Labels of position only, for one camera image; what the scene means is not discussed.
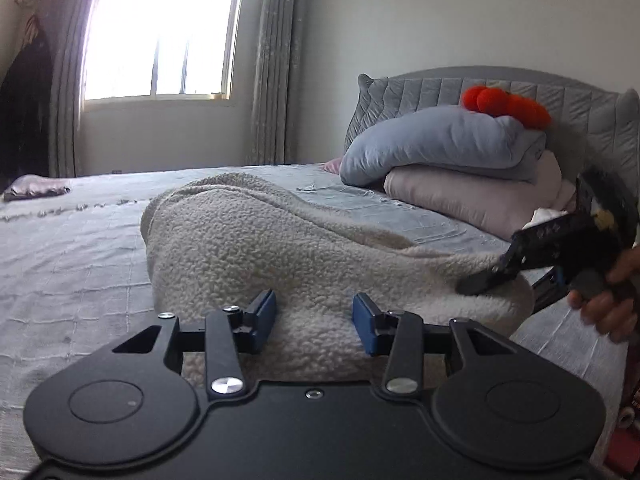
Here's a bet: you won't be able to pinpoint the grey padded headboard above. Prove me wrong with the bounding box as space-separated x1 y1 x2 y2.
343 66 640 261

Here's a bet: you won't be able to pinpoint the grey bed blanket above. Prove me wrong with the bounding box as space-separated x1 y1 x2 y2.
0 164 632 480

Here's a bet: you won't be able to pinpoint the grey blue pillow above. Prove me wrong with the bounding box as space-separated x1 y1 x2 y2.
339 106 549 189

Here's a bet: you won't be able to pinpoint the person's right hand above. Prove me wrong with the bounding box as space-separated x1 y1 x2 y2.
569 244 640 345

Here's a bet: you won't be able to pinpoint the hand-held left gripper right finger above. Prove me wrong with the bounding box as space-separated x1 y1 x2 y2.
352 292 522 396

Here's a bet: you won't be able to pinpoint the white cloth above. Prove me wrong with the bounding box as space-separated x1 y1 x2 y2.
525 207 571 229

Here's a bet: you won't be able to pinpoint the red plush toy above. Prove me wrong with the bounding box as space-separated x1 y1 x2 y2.
461 86 553 129

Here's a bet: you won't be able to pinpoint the grey curtain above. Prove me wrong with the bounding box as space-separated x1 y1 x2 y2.
246 0 314 167
48 0 106 179

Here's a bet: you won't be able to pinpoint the pale pink pillow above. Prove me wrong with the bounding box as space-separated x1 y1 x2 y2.
383 150 577 242

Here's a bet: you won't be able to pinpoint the folded pink grey cloth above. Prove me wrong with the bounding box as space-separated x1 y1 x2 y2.
2 175 72 204

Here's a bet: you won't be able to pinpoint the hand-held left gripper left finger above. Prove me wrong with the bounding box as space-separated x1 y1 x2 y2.
111 288 277 402

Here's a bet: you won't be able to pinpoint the dark hanging clothes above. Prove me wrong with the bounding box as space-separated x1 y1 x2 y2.
0 30 55 189

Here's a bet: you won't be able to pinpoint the cream fleece blanket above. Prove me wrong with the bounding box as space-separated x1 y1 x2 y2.
140 173 537 382

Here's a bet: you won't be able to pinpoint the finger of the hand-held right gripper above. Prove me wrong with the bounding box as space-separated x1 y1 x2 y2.
531 266 569 315
456 253 531 297

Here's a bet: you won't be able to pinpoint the window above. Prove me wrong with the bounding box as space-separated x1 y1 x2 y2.
80 0 245 109

